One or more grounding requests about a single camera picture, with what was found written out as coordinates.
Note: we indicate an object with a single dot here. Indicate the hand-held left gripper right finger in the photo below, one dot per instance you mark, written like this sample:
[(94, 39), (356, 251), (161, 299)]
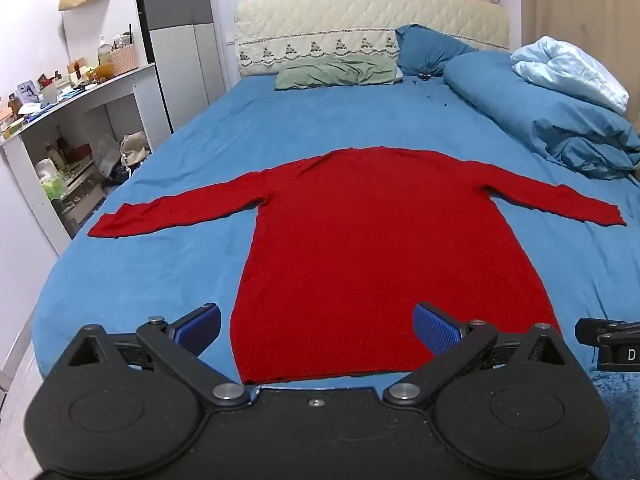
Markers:
[(436, 330)]

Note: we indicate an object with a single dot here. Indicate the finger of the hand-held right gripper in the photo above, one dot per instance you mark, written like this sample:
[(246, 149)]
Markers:
[(592, 330)]

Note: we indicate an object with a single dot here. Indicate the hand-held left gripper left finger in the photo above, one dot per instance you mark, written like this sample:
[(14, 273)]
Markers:
[(200, 329)]

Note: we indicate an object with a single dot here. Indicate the red knit sweater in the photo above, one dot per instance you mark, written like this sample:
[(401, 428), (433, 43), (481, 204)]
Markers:
[(360, 240)]

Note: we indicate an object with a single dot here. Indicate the blue shaggy rug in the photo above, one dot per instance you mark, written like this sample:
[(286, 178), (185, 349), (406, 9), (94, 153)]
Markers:
[(622, 410)]

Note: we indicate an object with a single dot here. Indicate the white tote bag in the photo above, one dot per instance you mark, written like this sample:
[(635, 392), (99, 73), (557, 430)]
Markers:
[(134, 147)]

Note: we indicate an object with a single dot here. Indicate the green tissue pack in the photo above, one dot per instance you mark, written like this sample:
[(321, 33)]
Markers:
[(50, 180)]

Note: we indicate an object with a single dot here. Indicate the bottles under desk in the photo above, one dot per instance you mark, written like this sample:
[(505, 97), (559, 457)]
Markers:
[(70, 152)]

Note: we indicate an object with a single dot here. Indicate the bed with blue sheet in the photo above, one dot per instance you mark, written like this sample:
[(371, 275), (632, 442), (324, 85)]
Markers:
[(325, 120)]

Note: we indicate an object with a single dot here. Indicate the blue duvet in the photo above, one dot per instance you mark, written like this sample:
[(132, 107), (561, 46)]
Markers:
[(510, 97)]

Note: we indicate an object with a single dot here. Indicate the white desk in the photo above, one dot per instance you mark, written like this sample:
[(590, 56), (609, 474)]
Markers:
[(127, 76)]

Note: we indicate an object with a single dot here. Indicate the light blue blanket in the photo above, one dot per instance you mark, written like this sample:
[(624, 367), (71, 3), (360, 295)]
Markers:
[(565, 67)]

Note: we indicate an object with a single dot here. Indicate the grey and white wardrobe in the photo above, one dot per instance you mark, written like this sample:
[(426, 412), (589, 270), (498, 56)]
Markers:
[(180, 60)]

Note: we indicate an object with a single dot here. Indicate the orange plush toy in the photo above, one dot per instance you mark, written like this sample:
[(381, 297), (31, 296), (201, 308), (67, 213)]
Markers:
[(101, 72)]

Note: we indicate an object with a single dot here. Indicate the green pillow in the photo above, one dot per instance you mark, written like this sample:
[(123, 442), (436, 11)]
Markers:
[(335, 71)]

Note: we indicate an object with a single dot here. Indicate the woven basket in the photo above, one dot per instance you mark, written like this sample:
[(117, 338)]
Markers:
[(124, 60)]

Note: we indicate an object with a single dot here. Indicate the pile of desk clutter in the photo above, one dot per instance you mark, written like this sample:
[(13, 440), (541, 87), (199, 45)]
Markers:
[(35, 102)]

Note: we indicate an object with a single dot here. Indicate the blue pillow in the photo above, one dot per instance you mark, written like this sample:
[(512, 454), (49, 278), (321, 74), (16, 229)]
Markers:
[(425, 50)]

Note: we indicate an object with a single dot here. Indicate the clear pump bottle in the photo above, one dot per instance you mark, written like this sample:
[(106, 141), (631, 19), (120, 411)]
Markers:
[(104, 52)]

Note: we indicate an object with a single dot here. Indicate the cream quilted headboard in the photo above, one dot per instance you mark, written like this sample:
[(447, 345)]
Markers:
[(350, 15)]

